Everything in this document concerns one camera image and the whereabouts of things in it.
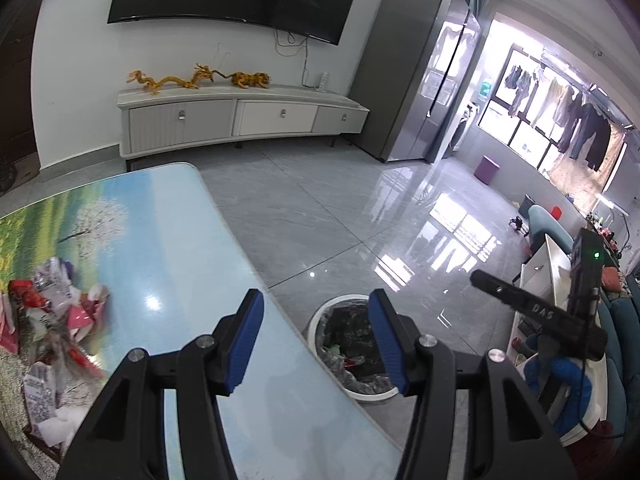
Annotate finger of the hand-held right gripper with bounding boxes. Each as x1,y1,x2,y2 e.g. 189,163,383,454
471,269,526,313

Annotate white television cabinet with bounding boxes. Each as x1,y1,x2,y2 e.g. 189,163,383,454
116,82,371,171

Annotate pile of wrappers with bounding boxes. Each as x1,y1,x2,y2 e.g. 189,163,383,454
0,256,113,453

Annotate cardboard box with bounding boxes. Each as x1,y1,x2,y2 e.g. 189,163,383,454
12,155,41,187

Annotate black television cable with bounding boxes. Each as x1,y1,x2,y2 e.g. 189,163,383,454
275,30,311,88

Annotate landscape print table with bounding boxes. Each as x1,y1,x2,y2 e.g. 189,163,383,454
0,161,403,480

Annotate golden tiger figure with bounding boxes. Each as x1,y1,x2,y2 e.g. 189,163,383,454
230,71,272,90

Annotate black bin bag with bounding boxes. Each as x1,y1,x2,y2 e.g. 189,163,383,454
319,304,397,395

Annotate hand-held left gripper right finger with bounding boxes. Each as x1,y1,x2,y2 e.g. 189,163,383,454
367,288,583,480

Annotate person's dark red clothing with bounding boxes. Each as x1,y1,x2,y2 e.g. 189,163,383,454
565,420,633,480

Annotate white round trash bin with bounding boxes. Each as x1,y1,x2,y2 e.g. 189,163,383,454
307,295,401,403

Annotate white low table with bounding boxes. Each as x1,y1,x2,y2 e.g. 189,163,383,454
507,235,608,441

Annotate teal sofa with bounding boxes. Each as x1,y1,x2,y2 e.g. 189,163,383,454
527,205,640,441

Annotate purple stool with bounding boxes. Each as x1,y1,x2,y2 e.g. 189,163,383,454
474,156,501,183

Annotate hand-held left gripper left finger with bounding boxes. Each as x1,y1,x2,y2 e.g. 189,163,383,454
57,288,265,480

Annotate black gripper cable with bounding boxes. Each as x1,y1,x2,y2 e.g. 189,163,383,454
580,355,632,443

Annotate grey refrigerator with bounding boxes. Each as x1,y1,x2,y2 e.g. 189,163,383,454
347,0,482,163

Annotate person's right hand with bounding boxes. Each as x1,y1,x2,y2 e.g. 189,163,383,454
522,332,594,432

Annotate golden dragon figure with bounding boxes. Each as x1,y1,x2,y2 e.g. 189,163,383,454
125,63,226,95

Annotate row of hanging clothes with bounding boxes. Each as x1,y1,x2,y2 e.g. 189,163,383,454
502,57,613,171

